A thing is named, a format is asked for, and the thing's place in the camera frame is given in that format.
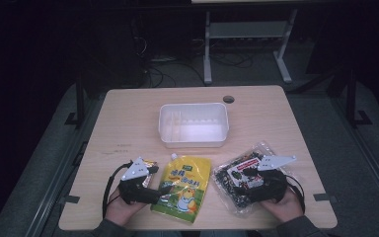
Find right hand-held gripper cable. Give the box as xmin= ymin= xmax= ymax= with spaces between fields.
xmin=285 ymin=173 xmax=307 ymax=215

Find person's right hand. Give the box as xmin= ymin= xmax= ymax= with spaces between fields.
xmin=260 ymin=189 xmax=306 ymax=224

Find hand-held gripper cable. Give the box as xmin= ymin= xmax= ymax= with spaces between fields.
xmin=102 ymin=160 xmax=134 ymax=220
xmin=285 ymin=173 xmax=307 ymax=215

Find white metal desk frame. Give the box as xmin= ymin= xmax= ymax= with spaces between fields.
xmin=202 ymin=8 xmax=299 ymax=86

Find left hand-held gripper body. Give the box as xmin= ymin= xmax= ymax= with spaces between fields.
xmin=117 ymin=156 xmax=162 ymax=205

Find grey tape strip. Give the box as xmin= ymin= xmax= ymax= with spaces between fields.
xmin=58 ymin=195 xmax=81 ymax=204
xmin=312 ymin=193 xmax=339 ymax=202

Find white plastic container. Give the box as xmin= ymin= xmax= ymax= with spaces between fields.
xmin=158 ymin=102 xmax=230 ymax=149

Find clear packet of dark food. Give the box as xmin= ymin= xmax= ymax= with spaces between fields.
xmin=210 ymin=140 xmax=298 ymax=217

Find black metal stand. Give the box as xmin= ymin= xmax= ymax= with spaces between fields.
xmin=64 ymin=72 xmax=87 ymax=128
xmin=344 ymin=67 xmax=373 ymax=128

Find small gold foil packet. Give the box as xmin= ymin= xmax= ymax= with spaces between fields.
xmin=140 ymin=158 xmax=160 ymax=190

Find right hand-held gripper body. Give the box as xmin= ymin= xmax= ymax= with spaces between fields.
xmin=242 ymin=154 xmax=298 ymax=204

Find black floor cables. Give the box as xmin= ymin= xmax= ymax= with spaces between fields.
xmin=129 ymin=18 xmax=256 ymax=89

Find left hand-held gripper cable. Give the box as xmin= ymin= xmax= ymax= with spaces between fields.
xmin=102 ymin=160 xmax=134 ymax=220

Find yellow spout pouch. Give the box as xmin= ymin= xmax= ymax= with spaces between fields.
xmin=150 ymin=152 xmax=212 ymax=224

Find person's left hand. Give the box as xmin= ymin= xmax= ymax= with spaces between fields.
xmin=104 ymin=187 xmax=148 ymax=228

